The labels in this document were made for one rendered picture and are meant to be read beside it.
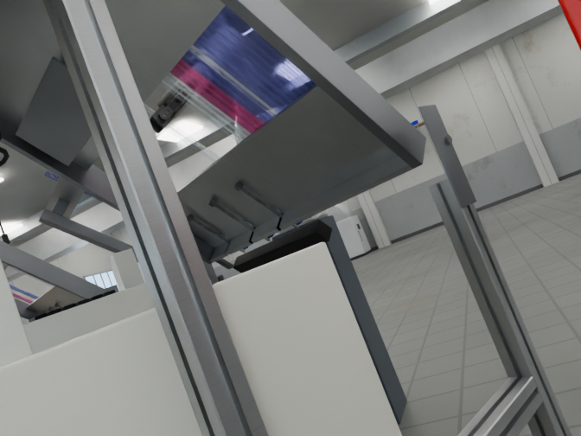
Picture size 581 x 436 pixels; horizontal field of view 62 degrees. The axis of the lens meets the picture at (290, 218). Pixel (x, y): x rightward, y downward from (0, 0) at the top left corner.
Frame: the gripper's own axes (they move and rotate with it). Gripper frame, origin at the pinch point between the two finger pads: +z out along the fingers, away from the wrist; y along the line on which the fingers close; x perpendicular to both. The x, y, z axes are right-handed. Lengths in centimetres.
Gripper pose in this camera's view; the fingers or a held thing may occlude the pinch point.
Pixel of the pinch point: (161, 118)
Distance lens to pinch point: 101.0
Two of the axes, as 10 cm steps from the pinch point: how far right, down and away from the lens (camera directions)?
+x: 6.9, 6.5, 3.2
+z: -3.8, 7.0, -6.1
